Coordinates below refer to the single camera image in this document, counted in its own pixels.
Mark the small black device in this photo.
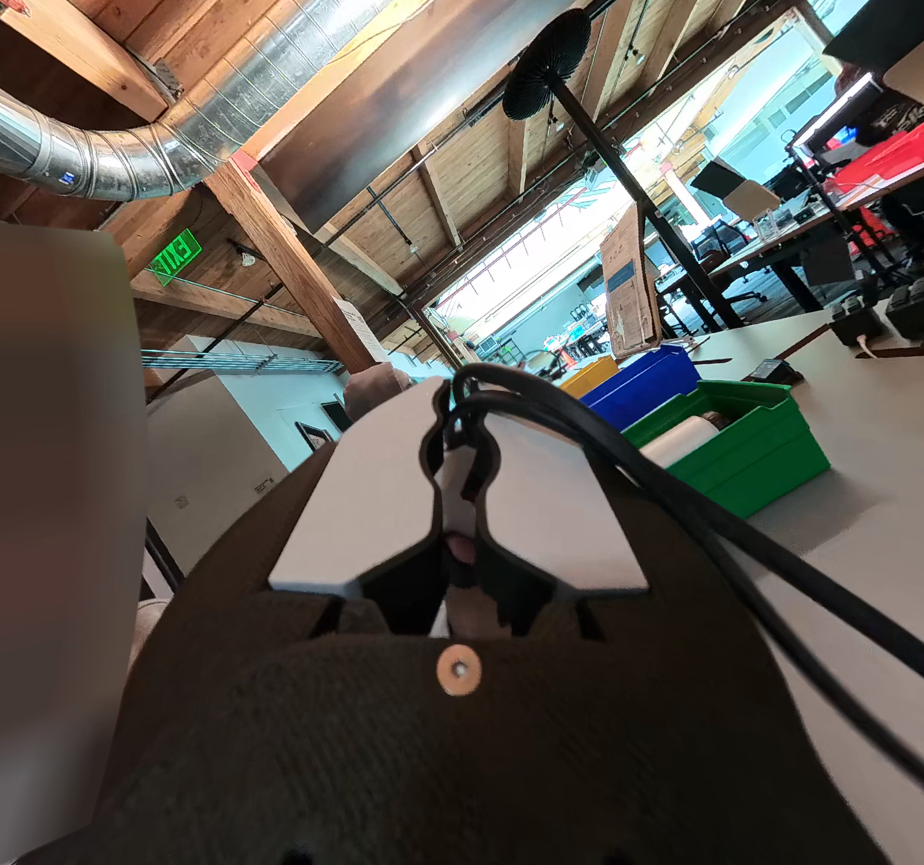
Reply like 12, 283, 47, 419
745, 357, 804, 387

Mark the silver ceiling duct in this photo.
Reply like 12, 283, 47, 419
0, 0, 452, 203

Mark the black cable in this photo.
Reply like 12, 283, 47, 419
442, 363, 924, 788

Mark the white paper roll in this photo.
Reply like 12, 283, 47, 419
639, 415, 723, 470

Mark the black floor lamp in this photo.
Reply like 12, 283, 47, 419
500, 7, 746, 333

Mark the person's left hand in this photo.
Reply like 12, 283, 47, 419
444, 531, 508, 640

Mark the green exit sign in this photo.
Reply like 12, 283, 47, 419
146, 227, 205, 287

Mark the yellow plastic bin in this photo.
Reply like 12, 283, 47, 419
558, 356, 622, 400

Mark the blue plastic bin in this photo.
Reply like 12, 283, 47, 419
579, 343, 703, 434

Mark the black and cardboard panel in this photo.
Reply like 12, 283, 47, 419
692, 159, 782, 221

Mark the red plastic bin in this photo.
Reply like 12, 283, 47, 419
823, 121, 924, 196

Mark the green plastic bin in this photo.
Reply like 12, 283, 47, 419
621, 379, 833, 521

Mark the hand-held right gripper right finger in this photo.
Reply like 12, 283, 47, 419
473, 403, 651, 597

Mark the white paper notice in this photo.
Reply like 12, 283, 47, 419
337, 299, 391, 364

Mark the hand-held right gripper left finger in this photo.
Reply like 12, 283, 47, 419
267, 375, 450, 596

